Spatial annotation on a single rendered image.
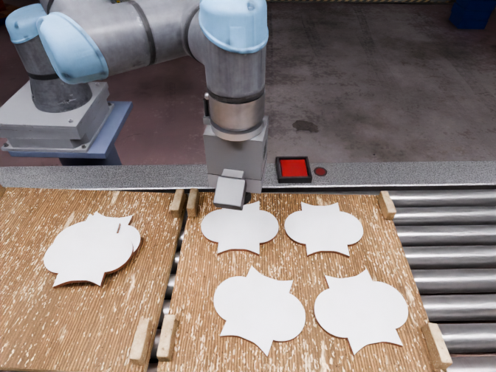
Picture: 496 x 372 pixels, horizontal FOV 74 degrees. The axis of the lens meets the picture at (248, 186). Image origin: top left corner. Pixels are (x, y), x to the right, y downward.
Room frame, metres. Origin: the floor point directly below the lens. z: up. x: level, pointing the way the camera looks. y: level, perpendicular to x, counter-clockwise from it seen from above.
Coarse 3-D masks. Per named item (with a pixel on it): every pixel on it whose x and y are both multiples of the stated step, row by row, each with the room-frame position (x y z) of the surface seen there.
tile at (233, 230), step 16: (224, 208) 0.44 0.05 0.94; (256, 208) 0.44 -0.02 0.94; (208, 224) 0.39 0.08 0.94; (224, 224) 0.39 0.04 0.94; (240, 224) 0.39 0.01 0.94; (256, 224) 0.39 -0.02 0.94; (272, 224) 0.39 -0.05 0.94; (208, 240) 0.36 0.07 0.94; (224, 240) 0.36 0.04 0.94; (240, 240) 0.36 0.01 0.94; (256, 240) 0.36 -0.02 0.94; (272, 240) 0.36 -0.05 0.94
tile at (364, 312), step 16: (336, 288) 0.26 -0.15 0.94; (352, 288) 0.26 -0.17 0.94; (368, 288) 0.26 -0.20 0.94; (384, 288) 0.26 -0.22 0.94; (320, 304) 0.24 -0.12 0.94; (336, 304) 0.24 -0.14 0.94; (352, 304) 0.24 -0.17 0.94; (368, 304) 0.24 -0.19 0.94; (384, 304) 0.24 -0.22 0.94; (400, 304) 0.24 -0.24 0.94; (320, 320) 0.21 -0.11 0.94; (336, 320) 0.21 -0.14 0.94; (352, 320) 0.21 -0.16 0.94; (368, 320) 0.21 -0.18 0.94; (384, 320) 0.21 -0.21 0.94; (400, 320) 0.21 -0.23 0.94; (336, 336) 0.19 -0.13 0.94; (352, 336) 0.19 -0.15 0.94; (368, 336) 0.19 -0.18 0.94; (384, 336) 0.19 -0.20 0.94; (352, 352) 0.17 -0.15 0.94
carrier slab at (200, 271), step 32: (192, 224) 0.40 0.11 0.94; (384, 224) 0.40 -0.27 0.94; (192, 256) 0.33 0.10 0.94; (224, 256) 0.33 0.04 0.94; (256, 256) 0.33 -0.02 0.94; (288, 256) 0.33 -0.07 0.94; (320, 256) 0.33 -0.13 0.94; (352, 256) 0.33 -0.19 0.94; (384, 256) 0.33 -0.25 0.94; (192, 288) 0.27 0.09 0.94; (320, 288) 0.27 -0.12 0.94; (416, 288) 0.27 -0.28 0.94; (192, 320) 0.21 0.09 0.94; (416, 320) 0.21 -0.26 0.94; (192, 352) 0.17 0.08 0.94; (224, 352) 0.17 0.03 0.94; (256, 352) 0.17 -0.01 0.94; (288, 352) 0.17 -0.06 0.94; (320, 352) 0.17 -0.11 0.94; (384, 352) 0.17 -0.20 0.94; (416, 352) 0.17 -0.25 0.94
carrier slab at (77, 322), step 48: (48, 192) 0.49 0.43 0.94; (96, 192) 0.49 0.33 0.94; (144, 192) 0.49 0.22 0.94; (0, 240) 0.36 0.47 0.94; (48, 240) 0.36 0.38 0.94; (144, 240) 0.36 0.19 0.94; (0, 288) 0.27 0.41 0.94; (48, 288) 0.27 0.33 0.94; (96, 288) 0.27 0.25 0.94; (144, 288) 0.27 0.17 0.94; (0, 336) 0.19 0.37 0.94; (48, 336) 0.19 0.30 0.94; (96, 336) 0.19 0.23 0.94
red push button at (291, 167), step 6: (282, 162) 0.59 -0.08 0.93; (288, 162) 0.59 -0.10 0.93; (294, 162) 0.59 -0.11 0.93; (300, 162) 0.59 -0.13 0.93; (282, 168) 0.57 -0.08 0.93; (288, 168) 0.57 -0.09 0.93; (294, 168) 0.57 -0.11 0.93; (300, 168) 0.57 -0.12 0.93; (282, 174) 0.55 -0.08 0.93; (288, 174) 0.55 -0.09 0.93; (294, 174) 0.55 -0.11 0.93; (300, 174) 0.55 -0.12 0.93; (306, 174) 0.55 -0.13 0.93
